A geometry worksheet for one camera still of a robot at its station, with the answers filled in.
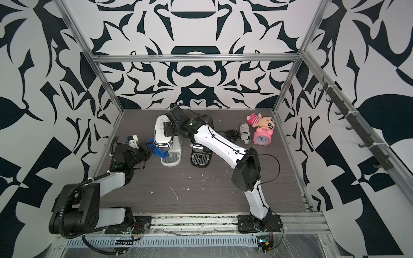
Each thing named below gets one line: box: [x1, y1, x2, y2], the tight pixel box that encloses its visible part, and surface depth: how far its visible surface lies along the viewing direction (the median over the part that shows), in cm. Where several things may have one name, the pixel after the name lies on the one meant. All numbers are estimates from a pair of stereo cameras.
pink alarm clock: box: [253, 127, 274, 147], surface depth 99 cm
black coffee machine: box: [181, 126, 213, 168], surface depth 94 cm
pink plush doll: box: [246, 112, 275, 130], surface depth 107 cm
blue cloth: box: [147, 137, 170, 159], surface depth 83 cm
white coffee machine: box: [153, 114, 182, 167], surface depth 84 cm
